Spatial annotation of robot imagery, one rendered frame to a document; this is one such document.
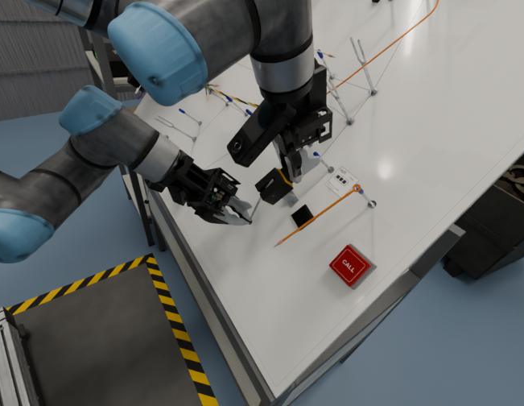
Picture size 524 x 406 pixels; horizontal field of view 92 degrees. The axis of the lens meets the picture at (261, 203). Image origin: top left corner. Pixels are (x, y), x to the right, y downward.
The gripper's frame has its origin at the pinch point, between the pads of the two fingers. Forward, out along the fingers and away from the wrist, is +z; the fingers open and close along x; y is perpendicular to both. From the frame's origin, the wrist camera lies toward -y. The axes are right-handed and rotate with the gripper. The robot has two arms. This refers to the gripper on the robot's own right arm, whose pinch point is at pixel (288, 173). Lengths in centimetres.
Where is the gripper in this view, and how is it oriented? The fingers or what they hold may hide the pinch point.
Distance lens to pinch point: 50.4
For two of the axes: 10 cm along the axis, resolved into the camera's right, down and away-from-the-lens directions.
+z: 2.1, 4.8, 8.5
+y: 8.9, -4.5, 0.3
